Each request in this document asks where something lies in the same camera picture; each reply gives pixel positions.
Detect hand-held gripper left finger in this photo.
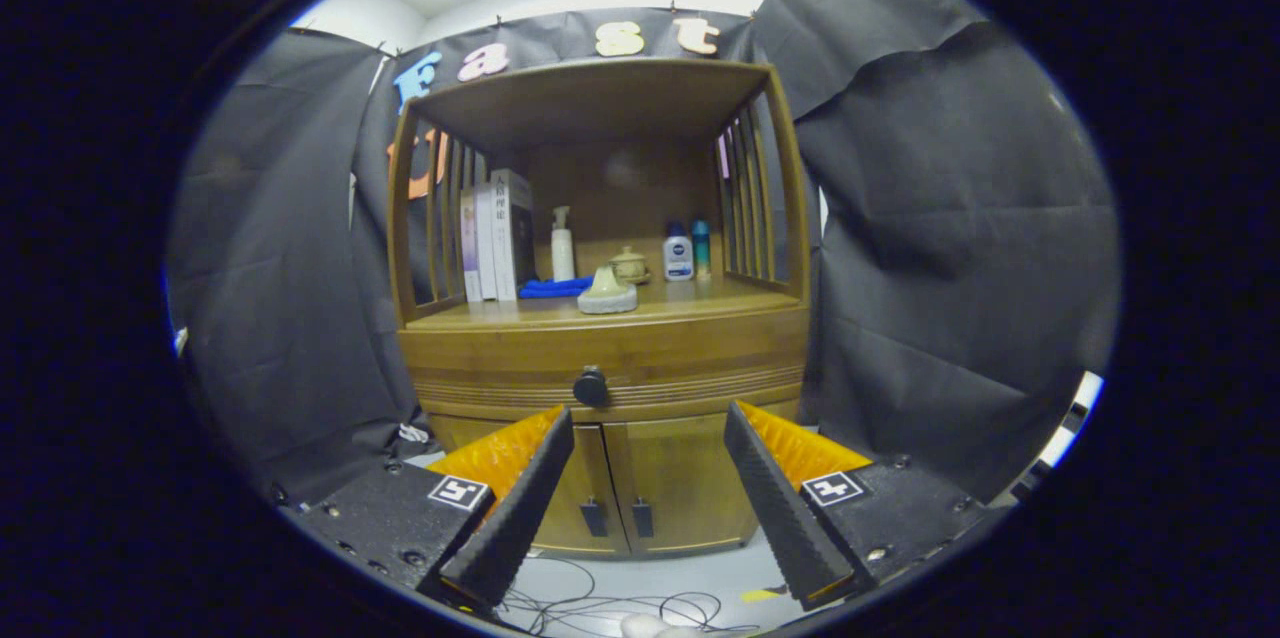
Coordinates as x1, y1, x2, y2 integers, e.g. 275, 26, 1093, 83
290, 405, 576, 609

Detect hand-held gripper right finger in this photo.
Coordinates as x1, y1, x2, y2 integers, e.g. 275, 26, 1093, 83
723, 400, 1006, 612

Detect wooden drawer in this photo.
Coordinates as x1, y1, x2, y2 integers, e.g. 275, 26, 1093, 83
398, 308, 811, 422

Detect green scrub brush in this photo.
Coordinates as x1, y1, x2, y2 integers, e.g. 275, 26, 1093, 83
577, 265, 639, 316

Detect wooden cabinet door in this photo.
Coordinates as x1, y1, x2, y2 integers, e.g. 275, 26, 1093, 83
432, 413, 631, 554
603, 401, 803, 555

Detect wooden countertop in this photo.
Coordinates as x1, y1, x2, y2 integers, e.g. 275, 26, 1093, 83
405, 276, 801, 331

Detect wooden cabinet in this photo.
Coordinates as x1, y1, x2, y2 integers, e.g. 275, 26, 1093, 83
387, 58, 813, 559

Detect blue cloth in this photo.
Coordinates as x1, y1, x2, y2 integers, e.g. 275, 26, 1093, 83
518, 276, 596, 300

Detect white pump bottle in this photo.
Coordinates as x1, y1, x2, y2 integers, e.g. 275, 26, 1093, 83
551, 206, 577, 283

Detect thin white book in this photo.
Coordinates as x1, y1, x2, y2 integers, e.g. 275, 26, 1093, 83
475, 181, 498, 302

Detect white lotion bottle blue cap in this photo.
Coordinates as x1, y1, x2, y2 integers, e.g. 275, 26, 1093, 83
663, 221, 695, 282

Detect purple book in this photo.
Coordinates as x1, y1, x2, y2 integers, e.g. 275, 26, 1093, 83
460, 188, 479, 303

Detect thick white and black book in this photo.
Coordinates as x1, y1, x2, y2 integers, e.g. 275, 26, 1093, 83
490, 168, 537, 302

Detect black backdrop cloth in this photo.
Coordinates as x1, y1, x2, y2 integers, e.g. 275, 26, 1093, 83
168, 0, 1121, 504

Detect white board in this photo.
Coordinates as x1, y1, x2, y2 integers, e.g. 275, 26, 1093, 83
1010, 370, 1106, 504

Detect black floor cables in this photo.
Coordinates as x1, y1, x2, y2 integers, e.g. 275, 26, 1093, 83
500, 558, 761, 637

